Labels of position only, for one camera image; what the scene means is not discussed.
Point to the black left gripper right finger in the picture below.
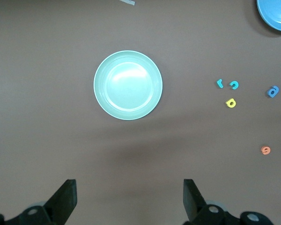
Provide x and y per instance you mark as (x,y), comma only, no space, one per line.
(194,206)

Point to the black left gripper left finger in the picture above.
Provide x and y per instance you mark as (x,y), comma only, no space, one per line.
(61,206)

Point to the yellow foam letter a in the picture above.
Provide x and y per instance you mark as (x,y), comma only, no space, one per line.
(227,103)

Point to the teal foam letter r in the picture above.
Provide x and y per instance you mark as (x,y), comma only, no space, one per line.
(219,82)

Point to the teal foam letter c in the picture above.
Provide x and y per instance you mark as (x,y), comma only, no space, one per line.
(235,82)

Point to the orange foam letter e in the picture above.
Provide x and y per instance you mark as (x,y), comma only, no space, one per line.
(263,150)

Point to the brown table cover sheet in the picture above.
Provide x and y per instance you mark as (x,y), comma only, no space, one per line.
(37,93)

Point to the blue foam letter a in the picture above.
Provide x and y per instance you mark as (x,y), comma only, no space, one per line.
(270,93)

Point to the light green plate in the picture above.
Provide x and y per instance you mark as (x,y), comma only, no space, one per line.
(128,85)

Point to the blue plate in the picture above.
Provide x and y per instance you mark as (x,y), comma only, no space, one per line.
(275,14)

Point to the white paper scrap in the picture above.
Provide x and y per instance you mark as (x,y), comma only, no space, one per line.
(127,2)

